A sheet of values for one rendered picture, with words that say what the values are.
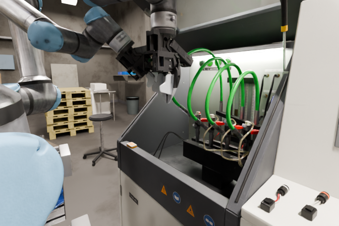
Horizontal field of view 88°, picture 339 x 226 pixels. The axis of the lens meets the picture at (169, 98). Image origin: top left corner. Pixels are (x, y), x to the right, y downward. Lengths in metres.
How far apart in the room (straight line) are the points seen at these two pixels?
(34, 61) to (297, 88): 0.97
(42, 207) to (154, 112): 0.91
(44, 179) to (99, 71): 8.58
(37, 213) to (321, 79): 0.69
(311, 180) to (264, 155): 0.15
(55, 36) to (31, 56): 0.32
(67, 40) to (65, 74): 7.55
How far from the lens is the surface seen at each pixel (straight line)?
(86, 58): 0.71
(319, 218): 0.59
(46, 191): 0.21
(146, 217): 0.96
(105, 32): 0.65
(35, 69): 0.89
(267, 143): 0.62
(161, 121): 1.11
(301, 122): 0.68
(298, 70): 0.71
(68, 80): 8.10
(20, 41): 0.91
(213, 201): 0.59
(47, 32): 0.58
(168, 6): 0.53
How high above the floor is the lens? 1.30
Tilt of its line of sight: 8 degrees down
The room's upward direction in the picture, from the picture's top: straight up
